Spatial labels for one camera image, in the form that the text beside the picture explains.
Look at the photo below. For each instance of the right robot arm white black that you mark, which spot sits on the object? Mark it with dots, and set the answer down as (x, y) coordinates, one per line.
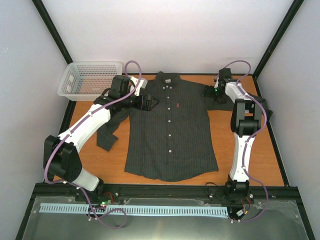
(250, 113)

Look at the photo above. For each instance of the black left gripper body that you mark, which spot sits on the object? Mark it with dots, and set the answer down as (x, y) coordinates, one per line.
(139, 104)

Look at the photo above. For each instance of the dark grey pinstriped shirt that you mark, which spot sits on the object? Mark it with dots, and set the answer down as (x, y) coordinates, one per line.
(168, 143)

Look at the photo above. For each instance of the white perforated plastic basket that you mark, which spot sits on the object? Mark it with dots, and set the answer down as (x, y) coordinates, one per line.
(85, 81)

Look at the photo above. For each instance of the light blue slotted cable duct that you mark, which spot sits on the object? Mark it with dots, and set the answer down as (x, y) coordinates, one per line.
(136, 210)

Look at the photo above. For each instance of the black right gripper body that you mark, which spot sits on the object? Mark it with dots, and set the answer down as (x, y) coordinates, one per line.
(213, 94)

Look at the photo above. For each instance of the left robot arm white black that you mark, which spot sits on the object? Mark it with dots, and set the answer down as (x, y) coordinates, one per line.
(61, 153)

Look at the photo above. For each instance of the black frame post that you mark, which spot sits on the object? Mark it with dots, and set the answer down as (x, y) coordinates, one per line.
(281, 30)
(47, 20)

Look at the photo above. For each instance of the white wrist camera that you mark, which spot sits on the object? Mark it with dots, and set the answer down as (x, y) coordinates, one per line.
(138, 84)
(218, 82)

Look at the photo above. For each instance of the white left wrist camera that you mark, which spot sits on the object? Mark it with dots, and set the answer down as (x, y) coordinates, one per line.
(138, 84)

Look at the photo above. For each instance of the black left frame post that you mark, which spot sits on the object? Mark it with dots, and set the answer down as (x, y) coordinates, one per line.
(47, 20)

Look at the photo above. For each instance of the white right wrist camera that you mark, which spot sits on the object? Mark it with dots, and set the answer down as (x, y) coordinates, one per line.
(218, 82)

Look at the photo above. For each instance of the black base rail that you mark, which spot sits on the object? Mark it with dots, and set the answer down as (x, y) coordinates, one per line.
(206, 193)

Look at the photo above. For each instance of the black right frame post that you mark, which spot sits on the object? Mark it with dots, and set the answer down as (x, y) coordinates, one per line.
(281, 30)

